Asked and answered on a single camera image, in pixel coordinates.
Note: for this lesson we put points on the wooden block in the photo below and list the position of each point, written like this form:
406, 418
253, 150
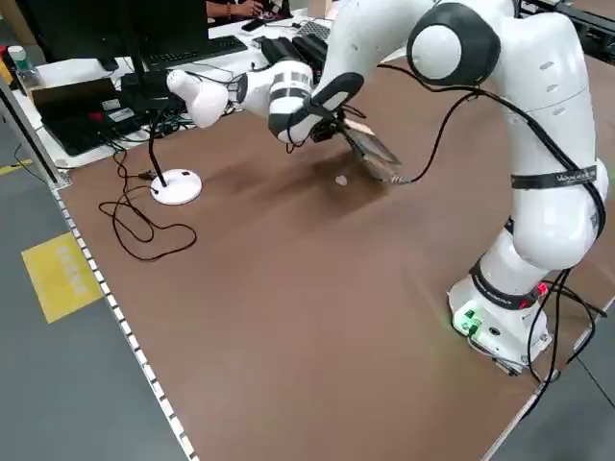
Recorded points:
319, 6

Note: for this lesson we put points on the aluminium frame post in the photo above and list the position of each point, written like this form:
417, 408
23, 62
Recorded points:
28, 129

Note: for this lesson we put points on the dark hand-print book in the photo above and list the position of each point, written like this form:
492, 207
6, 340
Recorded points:
375, 149

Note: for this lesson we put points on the black laptop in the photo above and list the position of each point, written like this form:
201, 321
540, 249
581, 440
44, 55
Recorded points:
81, 115

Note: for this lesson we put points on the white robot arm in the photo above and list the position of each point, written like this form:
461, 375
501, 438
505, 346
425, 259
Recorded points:
543, 144

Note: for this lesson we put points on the black smartphone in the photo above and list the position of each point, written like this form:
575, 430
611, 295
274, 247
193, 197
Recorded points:
252, 25

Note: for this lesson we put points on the white segmented edge strip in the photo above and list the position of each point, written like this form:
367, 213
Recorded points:
129, 333

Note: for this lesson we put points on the clear plastic bottle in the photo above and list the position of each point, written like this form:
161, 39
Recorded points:
21, 65

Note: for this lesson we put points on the yellow emergency stop box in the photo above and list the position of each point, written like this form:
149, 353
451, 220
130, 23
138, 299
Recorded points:
4, 67

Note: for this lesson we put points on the yellow floor sticker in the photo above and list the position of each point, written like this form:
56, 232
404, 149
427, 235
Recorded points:
60, 278

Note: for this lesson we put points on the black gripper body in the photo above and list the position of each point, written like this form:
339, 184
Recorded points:
327, 129

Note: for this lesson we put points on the black keyboard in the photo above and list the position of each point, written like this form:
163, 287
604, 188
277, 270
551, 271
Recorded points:
192, 50

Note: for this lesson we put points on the black computer monitor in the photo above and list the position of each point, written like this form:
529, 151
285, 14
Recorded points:
120, 29

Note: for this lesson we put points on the person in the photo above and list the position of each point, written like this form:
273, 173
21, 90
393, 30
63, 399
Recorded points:
218, 7

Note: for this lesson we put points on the white desk lamp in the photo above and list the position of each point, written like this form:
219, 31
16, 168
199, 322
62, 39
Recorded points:
199, 98

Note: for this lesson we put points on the grey perforated plate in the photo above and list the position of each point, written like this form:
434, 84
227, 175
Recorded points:
312, 30

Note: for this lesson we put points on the small crumpled paper piece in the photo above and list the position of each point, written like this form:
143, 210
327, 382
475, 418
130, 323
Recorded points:
340, 181

